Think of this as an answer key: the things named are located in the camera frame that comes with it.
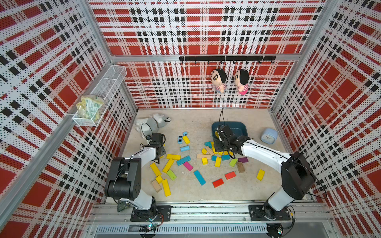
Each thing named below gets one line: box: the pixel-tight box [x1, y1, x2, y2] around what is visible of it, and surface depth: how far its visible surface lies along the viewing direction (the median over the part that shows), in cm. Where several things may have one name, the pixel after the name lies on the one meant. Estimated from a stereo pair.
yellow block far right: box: [256, 169, 266, 181], surface depth 87 cm
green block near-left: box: [166, 169, 177, 181], surface depth 88 cm
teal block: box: [176, 155, 191, 167], surface depth 95 cm
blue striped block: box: [177, 135, 184, 144], surface depth 103 cm
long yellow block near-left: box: [162, 178, 172, 197], surface depth 83 cm
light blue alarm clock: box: [260, 127, 279, 145], surface depth 98 cm
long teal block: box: [193, 169, 207, 186], surface depth 89 cm
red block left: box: [212, 178, 225, 188], surface depth 86 cm
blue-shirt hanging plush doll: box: [210, 68, 227, 96], surface depth 95 cm
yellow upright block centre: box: [214, 156, 222, 168], surface depth 93 cm
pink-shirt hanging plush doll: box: [234, 69, 250, 95], surface depth 97 cm
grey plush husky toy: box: [134, 112, 172, 139], surface depth 106 cm
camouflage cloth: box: [117, 200, 130, 213], surface depth 76 cm
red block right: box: [224, 171, 237, 180], surface depth 88 cm
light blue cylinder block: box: [179, 145, 191, 152], surface depth 99 cm
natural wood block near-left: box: [151, 179, 163, 193], surface depth 83 cm
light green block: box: [229, 158, 238, 168], surface depth 92 cm
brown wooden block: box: [237, 161, 246, 174], surface depth 90 cm
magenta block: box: [183, 161, 194, 172], surface depth 93 cm
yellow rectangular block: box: [149, 162, 162, 178], surface depth 90 cm
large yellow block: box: [162, 158, 175, 174], surface depth 92 cm
